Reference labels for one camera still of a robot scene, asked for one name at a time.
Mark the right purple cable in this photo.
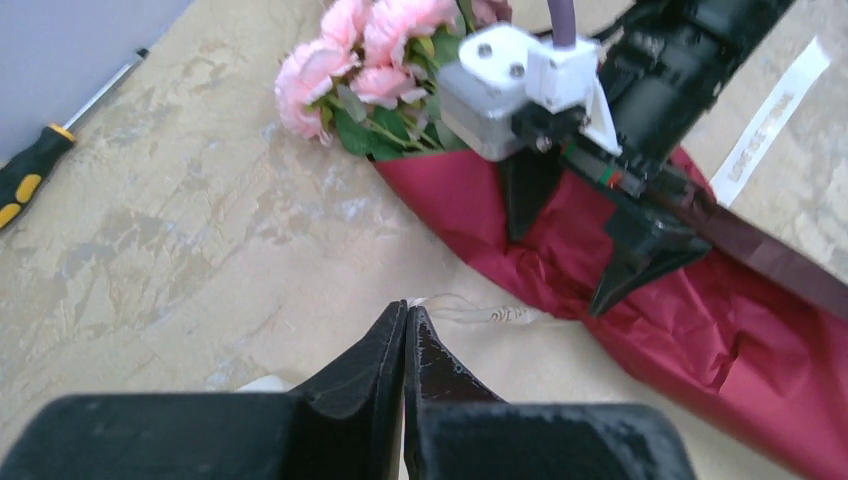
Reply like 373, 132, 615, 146
546, 0, 581, 51

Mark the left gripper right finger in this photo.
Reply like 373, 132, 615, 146
404, 307, 696, 480

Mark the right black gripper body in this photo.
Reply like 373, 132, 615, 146
563, 0, 796, 220

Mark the pink flower bouquet red wrap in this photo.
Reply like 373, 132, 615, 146
275, 1, 847, 479

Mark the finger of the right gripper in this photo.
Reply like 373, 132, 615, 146
497, 148, 562, 242
588, 199, 711, 317

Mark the cream printed ribbon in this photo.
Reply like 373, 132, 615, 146
235, 36, 832, 393

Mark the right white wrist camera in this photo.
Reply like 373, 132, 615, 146
436, 23, 622, 162

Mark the yellow black screwdriver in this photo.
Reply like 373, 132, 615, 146
1, 48, 149, 231

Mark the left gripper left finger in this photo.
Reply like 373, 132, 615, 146
1, 301, 407, 479

